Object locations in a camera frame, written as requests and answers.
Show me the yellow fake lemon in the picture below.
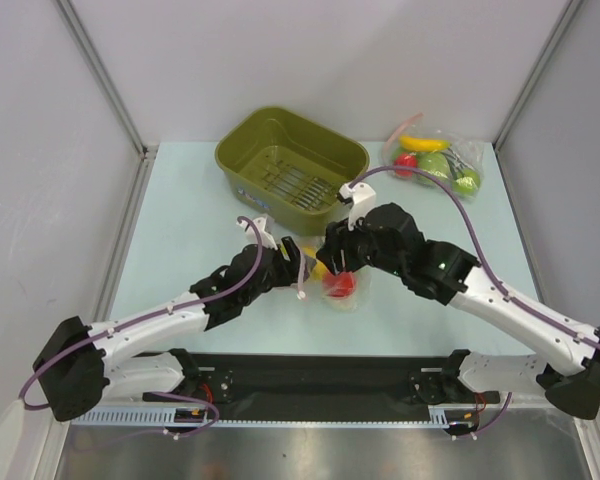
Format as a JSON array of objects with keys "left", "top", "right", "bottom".
[{"left": 301, "top": 246, "right": 328, "bottom": 282}]

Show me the red fake tomato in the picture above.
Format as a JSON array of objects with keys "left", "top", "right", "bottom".
[
  {"left": 322, "top": 272, "right": 357, "bottom": 297},
  {"left": 393, "top": 153, "right": 418, "bottom": 178}
]

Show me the clear zip top bag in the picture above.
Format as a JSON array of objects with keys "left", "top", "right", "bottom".
[{"left": 296, "top": 243, "right": 371, "bottom": 312}]

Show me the clear zip bag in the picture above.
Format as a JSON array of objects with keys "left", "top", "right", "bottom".
[
  {"left": 296, "top": 243, "right": 371, "bottom": 312},
  {"left": 381, "top": 113, "right": 484, "bottom": 199}
]

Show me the fake napa cabbage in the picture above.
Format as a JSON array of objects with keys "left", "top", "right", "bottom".
[{"left": 325, "top": 295, "right": 359, "bottom": 312}]

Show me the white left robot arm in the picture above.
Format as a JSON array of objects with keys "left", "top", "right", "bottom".
[{"left": 33, "top": 237, "right": 305, "bottom": 422}]

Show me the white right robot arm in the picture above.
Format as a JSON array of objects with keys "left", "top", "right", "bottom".
[{"left": 317, "top": 203, "right": 600, "bottom": 420}]

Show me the far yellow fake banana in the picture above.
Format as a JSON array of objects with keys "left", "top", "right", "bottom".
[{"left": 399, "top": 135, "right": 451, "bottom": 152}]

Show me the large green fake apple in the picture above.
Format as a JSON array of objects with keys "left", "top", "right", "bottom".
[{"left": 416, "top": 152, "right": 453, "bottom": 186}]

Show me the small green fake apple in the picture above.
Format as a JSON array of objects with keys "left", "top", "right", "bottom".
[{"left": 452, "top": 169, "right": 481, "bottom": 197}]

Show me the far clear zip bag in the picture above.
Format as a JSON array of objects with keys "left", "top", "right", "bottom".
[{"left": 381, "top": 113, "right": 484, "bottom": 199}]

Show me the olive green plastic bin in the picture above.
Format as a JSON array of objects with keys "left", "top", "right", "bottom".
[{"left": 215, "top": 106, "right": 369, "bottom": 237}]

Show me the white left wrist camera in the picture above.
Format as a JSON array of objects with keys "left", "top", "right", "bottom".
[{"left": 237, "top": 214, "right": 278, "bottom": 250}]

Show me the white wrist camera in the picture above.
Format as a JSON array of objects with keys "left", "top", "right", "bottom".
[
  {"left": 237, "top": 214, "right": 278, "bottom": 250},
  {"left": 338, "top": 182, "right": 377, "bottom": 231}
]

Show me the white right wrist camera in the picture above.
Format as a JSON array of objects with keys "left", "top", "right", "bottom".
[{"left": 338, "top": 182, "right": 377, "bottom": 231}]

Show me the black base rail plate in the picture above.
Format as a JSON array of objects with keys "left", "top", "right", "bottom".
[{"left": 170, "top": 349, "right": 503, "bottom": 423}]

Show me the right aluminium frame post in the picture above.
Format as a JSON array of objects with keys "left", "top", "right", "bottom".
[{"left": 492, "top": 0, "right": 587, "bottom": 153}]

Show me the aluminium frame post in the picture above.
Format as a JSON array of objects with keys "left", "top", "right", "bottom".
[
  {"left": 53, "top": 0, "right": 147, "bottom": 156},
  {"left": 492, "top": 0, "right": 587, "bottom": 153}
]

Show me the left aluminium frame post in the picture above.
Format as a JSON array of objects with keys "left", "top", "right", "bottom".
[{"left": 53, "top": 0, "right": 147, "bottom": 156}]

